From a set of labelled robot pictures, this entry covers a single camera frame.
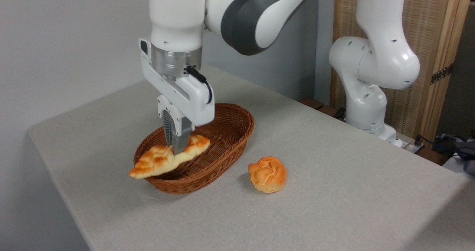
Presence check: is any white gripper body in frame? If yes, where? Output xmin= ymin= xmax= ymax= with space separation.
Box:
xmin=139 ymin=39 xmax=216 ymax=127

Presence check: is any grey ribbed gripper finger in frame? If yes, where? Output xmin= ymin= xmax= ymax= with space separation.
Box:
xmin=181 ymin=116 xmax=196 ymax=150
xmin=157 ymin=95 xmax=183 ymax=155

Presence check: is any long braided bread loaf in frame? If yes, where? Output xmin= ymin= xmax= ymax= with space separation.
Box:
xmin=128 ymin=134 xmax=211 ymax=180

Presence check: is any brown wicker oval basket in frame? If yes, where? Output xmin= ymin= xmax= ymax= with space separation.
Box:
xmin=134 ymin=103 xmax=255 ymax=195

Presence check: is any round knotted bread bun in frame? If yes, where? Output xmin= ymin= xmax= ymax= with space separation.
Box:
xmin=248 ymin=156 xmax=288 ymax=193

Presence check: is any metal screen hinge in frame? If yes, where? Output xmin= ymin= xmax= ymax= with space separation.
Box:
xmin=430 ymin=63 xmax=454 ymax=85

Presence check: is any dark blue-grey bag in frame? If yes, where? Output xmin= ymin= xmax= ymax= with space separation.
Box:
xmin=436 ymin=134 xmax=475 ymax=176

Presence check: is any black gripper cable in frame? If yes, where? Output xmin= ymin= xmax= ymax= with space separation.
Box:
xmin=184 ymin=65 xmax=213 ymax=105

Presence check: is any black power cable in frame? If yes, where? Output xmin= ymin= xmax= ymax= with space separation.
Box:
xmin=415 ymin=134 xmax=461 ymax=156

